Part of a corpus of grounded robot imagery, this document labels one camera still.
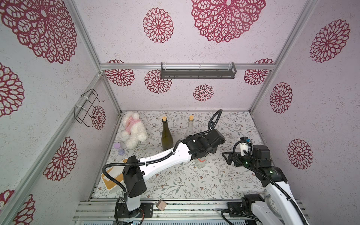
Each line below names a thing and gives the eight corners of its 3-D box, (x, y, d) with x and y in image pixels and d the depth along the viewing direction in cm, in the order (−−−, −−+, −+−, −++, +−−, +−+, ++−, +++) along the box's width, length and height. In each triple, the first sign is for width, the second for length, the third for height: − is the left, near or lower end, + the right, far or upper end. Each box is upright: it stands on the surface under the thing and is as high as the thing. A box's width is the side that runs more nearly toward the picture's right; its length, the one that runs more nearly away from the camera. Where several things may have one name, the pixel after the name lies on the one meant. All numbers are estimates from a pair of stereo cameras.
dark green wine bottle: (167, 155, 97) (162, 126, 72) (162, 150, 99) (156, 120, 74) (173, 151, 99) (170, 121, 74) (168, 146, 101) (164, 116, 76)
